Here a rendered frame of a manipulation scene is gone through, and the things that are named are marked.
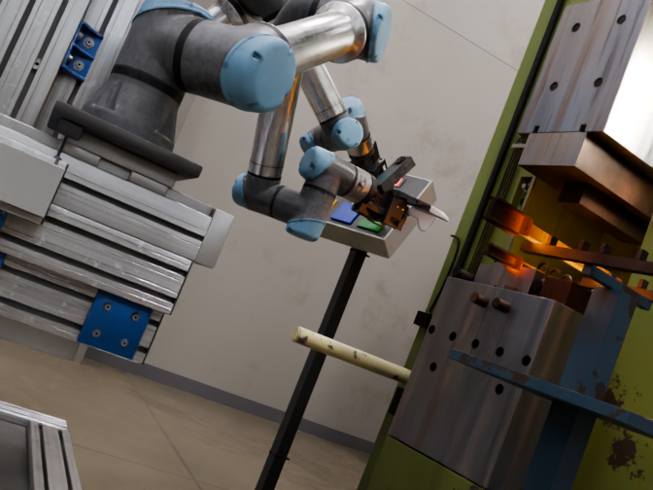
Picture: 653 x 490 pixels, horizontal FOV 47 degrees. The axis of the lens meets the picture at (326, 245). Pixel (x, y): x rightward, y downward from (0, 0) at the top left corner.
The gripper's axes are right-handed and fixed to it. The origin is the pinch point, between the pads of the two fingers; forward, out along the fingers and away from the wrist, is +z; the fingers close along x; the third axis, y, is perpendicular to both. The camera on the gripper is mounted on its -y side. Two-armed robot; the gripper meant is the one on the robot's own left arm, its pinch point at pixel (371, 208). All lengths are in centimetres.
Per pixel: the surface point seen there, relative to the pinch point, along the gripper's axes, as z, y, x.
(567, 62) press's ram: -24, 49, -39
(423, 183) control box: 5.3, 20.1, -4.7
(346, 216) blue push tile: 4.5, -1.7, 9.1
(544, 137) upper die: -13, 29, -41
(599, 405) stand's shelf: -32, -56, -89
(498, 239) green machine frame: 17.0, 16.5, -30.5
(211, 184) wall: 117, 88, 205
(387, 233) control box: 5.3, -3.0, -6.3
